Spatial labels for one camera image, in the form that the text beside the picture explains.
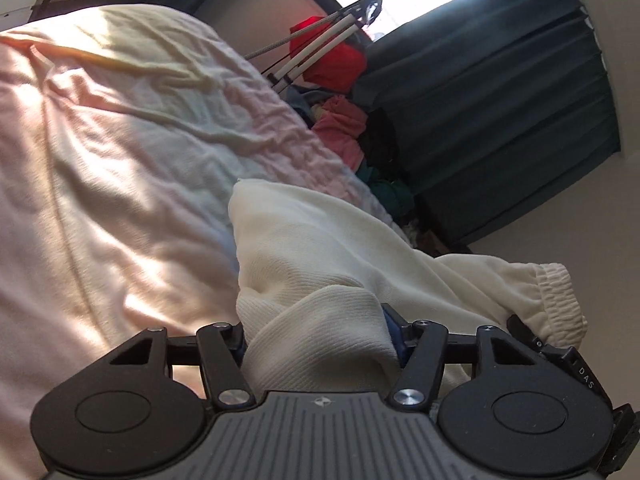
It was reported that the cream zip-up sweat garment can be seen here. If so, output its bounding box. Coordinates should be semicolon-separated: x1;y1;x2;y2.
229;180;587;393

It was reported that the green clothes heap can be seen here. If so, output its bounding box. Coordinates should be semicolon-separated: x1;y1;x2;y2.
356;162;414;218

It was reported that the pink clothes pile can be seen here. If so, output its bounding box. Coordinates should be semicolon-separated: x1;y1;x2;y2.
311;96;368;172

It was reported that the pastel pink bed sheet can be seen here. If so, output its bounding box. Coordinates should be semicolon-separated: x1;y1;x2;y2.
1;4;387;479

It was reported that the right teal curtain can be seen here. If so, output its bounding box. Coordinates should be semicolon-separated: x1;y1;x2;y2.
352;0;620;245

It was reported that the red cloth on steamer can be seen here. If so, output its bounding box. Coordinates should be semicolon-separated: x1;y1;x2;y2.
288;16;367;94

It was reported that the garment steamer on pole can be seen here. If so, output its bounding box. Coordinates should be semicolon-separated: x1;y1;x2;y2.
245;0;383;94

